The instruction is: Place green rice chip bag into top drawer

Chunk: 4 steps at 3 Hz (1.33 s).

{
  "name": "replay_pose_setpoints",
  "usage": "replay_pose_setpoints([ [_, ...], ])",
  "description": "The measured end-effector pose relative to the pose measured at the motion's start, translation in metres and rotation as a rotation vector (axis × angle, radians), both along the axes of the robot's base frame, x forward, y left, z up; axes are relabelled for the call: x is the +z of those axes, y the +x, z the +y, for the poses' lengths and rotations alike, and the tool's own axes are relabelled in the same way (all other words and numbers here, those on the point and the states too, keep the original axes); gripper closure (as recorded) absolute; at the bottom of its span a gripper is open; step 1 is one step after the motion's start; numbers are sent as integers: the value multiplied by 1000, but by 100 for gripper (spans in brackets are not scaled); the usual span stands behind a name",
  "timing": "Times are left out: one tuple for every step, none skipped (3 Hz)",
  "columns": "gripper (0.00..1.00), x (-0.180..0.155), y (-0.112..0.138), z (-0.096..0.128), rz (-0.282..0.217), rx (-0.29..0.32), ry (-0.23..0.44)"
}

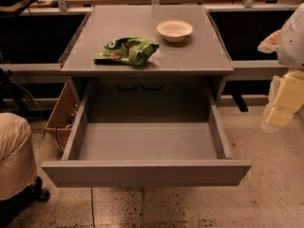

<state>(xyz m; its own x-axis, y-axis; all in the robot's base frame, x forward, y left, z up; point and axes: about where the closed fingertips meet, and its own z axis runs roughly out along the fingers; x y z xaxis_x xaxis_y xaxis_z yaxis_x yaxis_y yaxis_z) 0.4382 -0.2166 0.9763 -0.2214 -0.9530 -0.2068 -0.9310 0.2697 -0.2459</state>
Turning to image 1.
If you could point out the black drawer handle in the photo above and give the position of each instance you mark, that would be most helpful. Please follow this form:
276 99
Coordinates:
152 86
127 86

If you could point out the green rice chip bag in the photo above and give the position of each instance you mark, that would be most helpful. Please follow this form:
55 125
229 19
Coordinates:
133 51

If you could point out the black shoe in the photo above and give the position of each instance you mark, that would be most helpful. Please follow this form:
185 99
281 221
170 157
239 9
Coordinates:
40 194

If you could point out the grey cabinet with drawers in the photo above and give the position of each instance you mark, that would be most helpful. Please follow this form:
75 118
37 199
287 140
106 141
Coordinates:
148 64

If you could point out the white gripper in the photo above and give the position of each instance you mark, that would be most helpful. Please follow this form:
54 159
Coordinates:
293 47

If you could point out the black left drawer handle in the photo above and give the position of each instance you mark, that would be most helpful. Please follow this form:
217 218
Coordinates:
127 86

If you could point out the grey open top drawer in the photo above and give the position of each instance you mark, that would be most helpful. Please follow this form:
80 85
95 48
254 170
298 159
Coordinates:
147 155

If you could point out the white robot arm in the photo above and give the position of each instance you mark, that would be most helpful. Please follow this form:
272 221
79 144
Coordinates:
288 43

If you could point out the brown cardboard box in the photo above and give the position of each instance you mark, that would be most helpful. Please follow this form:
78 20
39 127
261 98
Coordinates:
62 117

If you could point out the black right drawer handle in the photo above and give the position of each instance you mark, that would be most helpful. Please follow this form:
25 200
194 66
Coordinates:
152 86

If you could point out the white paper bowl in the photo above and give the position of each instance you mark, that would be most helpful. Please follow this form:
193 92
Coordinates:
174 30

